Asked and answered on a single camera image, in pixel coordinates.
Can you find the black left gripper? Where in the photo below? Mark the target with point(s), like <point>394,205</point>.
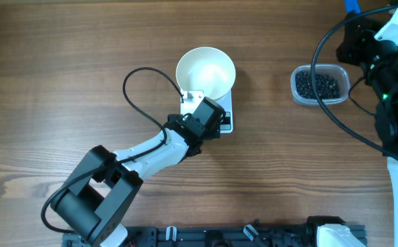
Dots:
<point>215,133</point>

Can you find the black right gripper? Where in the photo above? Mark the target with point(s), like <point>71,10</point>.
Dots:
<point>357,36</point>

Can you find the pink scoop blue handle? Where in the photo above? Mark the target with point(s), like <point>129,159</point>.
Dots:
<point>352,6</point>

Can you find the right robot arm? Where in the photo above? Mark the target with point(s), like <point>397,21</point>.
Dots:
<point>384,82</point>

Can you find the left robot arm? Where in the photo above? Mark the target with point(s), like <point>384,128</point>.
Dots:
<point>97,194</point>

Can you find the white digital kitchen scale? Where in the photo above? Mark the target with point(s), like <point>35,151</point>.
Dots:
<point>226,125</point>

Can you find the white bowl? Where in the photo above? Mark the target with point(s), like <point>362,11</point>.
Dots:
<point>206,69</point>

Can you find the clear plastic container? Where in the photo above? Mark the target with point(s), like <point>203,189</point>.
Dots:
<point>331,69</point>

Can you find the black beans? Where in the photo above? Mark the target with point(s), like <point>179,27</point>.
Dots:
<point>328,86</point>

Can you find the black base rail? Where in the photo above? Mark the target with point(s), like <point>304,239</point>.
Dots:
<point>320,230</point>

